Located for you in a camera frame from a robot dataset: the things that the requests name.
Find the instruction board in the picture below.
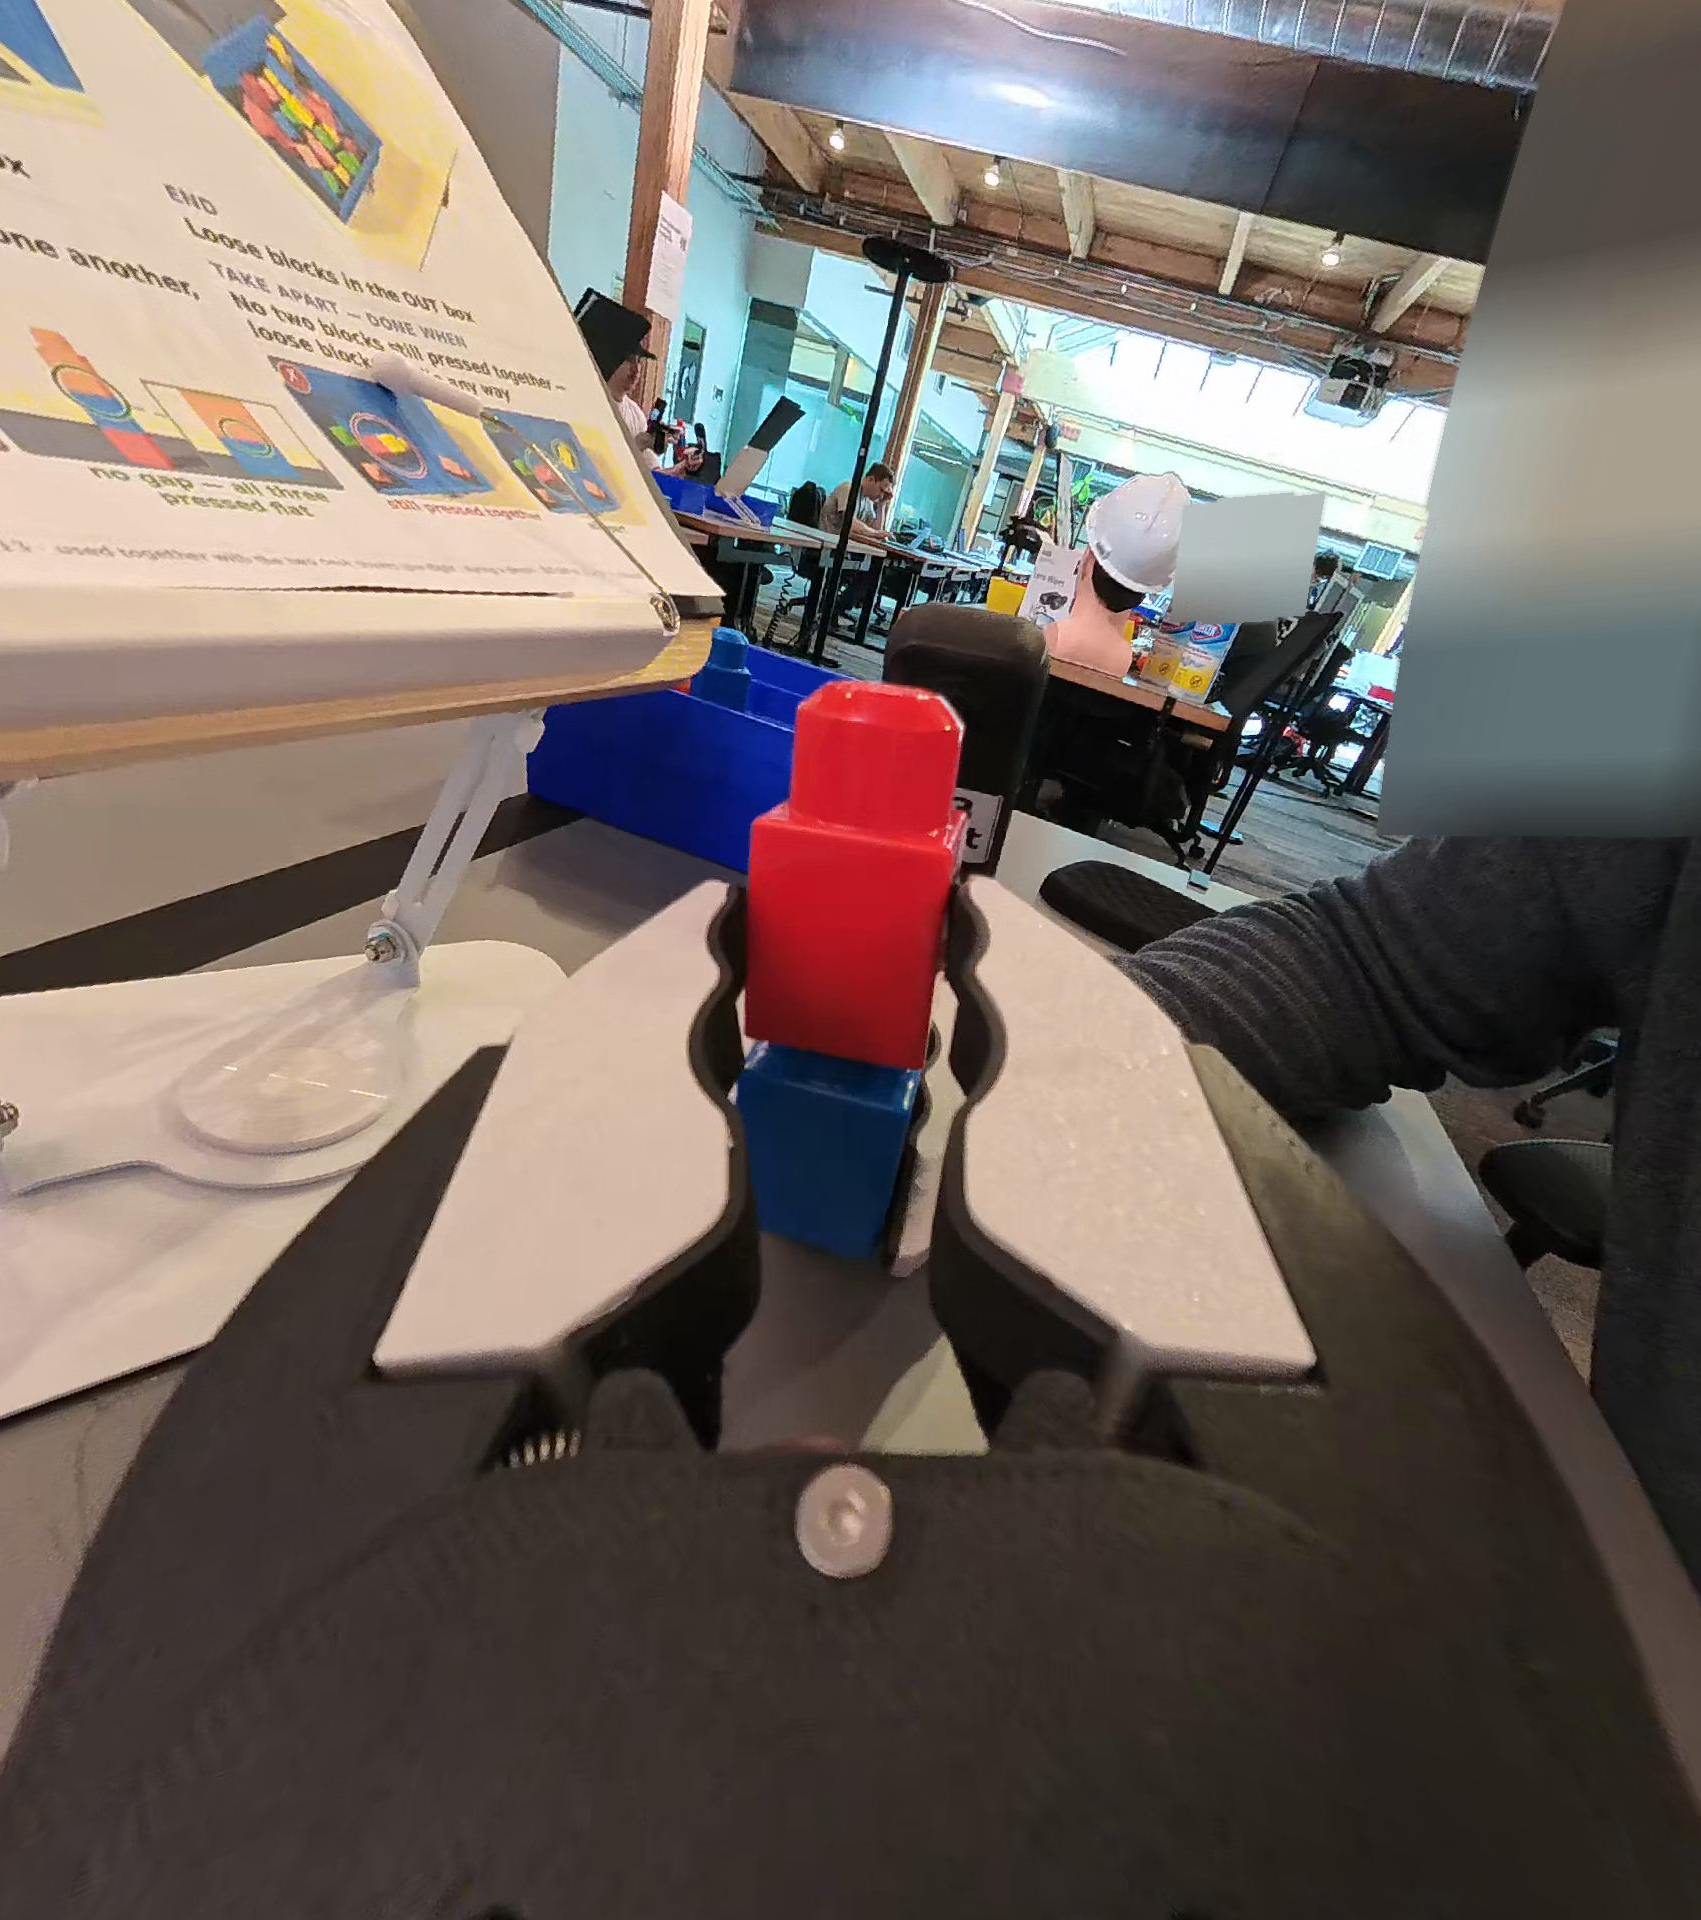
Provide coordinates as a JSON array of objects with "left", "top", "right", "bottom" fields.
[{"left": 0, "top": 0, "right": 727, "bottom": 801}]

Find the blue toy building block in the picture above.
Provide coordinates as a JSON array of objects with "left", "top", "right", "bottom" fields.
[{"left": 736, "top": 1043, "right": 927, "bottom": 1263}]

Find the grey desk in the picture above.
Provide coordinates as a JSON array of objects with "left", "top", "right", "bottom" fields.
[{"left": 0, "top": 811, "right": 1701, "bottom": 1920}]

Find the blue plastic bin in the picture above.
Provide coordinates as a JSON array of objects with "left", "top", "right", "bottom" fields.
[{"left": 526, "top": 633, "right": 838, "bottom": 877}]

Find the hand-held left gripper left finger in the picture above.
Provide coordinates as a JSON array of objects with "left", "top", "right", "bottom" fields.
[{"left": 376, "top": 879, "right": 764, "bottom": 1433}]

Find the mannequin head with white helmet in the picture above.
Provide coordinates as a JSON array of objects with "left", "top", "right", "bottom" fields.
[{"left": 1049, "top": 474, "right": 1192, "bottom": 680}]

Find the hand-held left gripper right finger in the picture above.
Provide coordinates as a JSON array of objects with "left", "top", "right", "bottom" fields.
[{"left": 925, "top": 879, "right": 1316, "bottom": 1433}]

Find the red toy building block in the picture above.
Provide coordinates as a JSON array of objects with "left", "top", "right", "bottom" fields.
[{"left": 742, "top": 682, "right": 966, "bottom": 1072}]

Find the black ribbed wrist rest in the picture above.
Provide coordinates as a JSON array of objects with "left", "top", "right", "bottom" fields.
[{"left": 1041, "top": 861, "right": 1216, "bottom": 957}]

